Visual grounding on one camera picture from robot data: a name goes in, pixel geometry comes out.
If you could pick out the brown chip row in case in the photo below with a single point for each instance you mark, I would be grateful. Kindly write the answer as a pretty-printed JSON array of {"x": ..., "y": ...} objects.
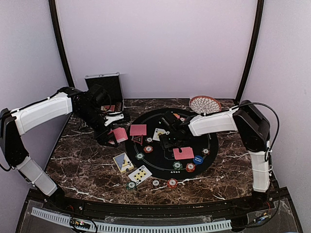
[{"x": 118, "y": 107}]

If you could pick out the black frame post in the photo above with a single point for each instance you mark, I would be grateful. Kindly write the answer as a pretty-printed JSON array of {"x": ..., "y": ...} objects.
[
  {"x": 251, "y": 51},
  {"x": 60, "y": 43}
]

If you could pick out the green poker chip stack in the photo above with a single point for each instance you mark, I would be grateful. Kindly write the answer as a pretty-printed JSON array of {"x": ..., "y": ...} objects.
[{"x": 131, "y": 185}]

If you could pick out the green chips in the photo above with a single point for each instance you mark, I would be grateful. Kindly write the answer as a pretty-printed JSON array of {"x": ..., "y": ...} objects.
[
  {"x": 177, "y": 165},
  {"x": 139, "y": 156}
]

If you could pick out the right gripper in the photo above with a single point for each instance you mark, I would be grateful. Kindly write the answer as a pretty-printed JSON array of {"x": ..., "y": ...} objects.
[{"x": 165, "y": 143}]

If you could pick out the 100 chips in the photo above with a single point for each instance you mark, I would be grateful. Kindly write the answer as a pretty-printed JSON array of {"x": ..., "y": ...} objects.
[
  {"x": 205, "y": 151},
  {"x": 149, "y": 140}
]

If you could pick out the ace of spades card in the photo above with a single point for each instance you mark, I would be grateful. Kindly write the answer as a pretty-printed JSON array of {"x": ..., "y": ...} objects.
[{"x": 159, "y": 132}]

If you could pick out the red card deck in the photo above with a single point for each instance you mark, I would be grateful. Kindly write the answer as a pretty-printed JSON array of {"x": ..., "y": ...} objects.
[{"x": 120, "y": 134}]

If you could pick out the left black frame post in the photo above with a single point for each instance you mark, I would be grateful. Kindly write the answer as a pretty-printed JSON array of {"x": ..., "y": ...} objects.
[{"x": 60, "y": 43}]

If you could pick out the red-gold 5 chip stack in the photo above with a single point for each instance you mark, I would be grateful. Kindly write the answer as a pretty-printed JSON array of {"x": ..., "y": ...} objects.
[{"x": 172, "y": 183}]

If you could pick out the black-red 100 chip stack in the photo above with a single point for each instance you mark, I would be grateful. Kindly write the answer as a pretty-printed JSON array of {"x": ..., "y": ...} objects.
[{"x": 155, "y": 183}]

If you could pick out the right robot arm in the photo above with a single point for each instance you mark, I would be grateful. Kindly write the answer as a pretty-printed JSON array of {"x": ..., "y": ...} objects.
[{"x": 246, "y": 119}]

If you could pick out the boxed card deck in case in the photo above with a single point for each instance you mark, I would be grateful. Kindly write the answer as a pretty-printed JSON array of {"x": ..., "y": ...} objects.
[{"x": 108, "y": 108}]

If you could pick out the patterned ceramic plate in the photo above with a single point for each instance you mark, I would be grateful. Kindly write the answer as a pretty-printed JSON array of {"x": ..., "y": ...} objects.
[{"x": 204, "y": 105}]

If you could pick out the yellow card box on table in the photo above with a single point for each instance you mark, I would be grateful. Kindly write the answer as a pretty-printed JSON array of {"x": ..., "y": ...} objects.
[{"x": 123, "y": 163}]

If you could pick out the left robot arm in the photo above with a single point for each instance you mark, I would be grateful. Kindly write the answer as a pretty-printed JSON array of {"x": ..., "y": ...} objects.
[{"x": 17, "y": 122}]

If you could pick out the six of spades card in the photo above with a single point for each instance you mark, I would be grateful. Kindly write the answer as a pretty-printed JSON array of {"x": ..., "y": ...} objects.
[{"x": 140, "y": 175}]

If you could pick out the blue small blind button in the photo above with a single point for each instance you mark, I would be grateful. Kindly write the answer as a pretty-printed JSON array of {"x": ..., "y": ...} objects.
[{"x": 198, "y": 160}]

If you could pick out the black round poker mat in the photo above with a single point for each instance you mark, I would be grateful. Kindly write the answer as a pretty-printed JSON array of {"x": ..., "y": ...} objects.
[{"x": 160, "y": 161}]

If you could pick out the right black frame post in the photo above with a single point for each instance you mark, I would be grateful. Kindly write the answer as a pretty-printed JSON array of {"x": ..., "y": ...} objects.
[{"x": 251, "y": 51}]

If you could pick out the aluminium poker chip case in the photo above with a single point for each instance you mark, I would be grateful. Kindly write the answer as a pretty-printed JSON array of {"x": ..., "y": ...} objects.
[{"x": 111, "y": 84}]

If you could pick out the red triangular all-in marker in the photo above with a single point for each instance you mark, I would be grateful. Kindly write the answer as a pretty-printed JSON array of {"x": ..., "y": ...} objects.
[{"x": 138, "y": 139}]

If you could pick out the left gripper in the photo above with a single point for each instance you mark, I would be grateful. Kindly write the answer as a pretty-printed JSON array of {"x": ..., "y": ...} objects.
[{"x": 102, "y": 139}]

